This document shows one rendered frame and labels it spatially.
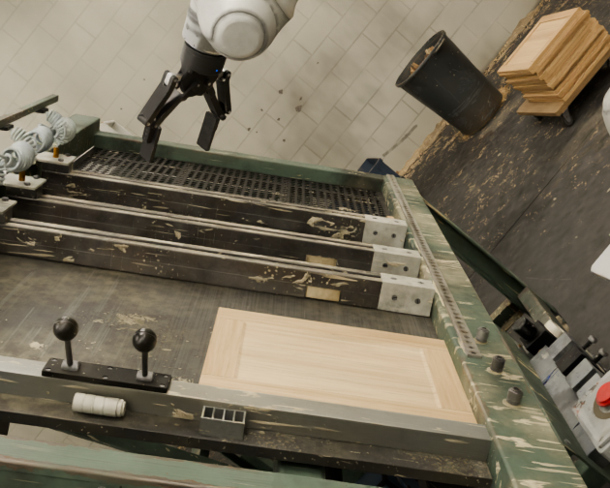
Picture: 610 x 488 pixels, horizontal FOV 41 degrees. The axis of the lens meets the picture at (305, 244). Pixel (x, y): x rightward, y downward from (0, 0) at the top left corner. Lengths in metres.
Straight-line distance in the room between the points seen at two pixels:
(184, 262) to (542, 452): 0.93
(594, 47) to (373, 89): 2.59
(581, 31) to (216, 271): 3.21
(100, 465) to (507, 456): 0.61
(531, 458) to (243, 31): 0.78
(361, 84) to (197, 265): 5.11
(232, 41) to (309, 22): 5.71
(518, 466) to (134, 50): 5.84
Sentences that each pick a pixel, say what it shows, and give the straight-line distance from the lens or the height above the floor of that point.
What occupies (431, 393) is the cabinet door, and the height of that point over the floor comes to 0.95.
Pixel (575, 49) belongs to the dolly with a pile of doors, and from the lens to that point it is 4.72.
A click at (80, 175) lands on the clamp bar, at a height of 1.75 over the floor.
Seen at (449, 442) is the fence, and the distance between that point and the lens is 1.39.
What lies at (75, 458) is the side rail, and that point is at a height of 1.44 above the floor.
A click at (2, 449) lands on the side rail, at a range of 1.18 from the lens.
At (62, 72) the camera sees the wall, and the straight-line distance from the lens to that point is 6.89.
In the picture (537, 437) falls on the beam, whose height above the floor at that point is 0.84.
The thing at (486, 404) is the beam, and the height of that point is 0.90.
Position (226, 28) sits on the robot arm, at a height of 1.63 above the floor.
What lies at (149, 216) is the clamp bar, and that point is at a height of 1.53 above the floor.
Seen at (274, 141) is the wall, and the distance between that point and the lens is 6.81.
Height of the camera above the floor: 1.58
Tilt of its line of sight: 11 degrees down
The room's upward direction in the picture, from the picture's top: 51 degrees counter-clockwise
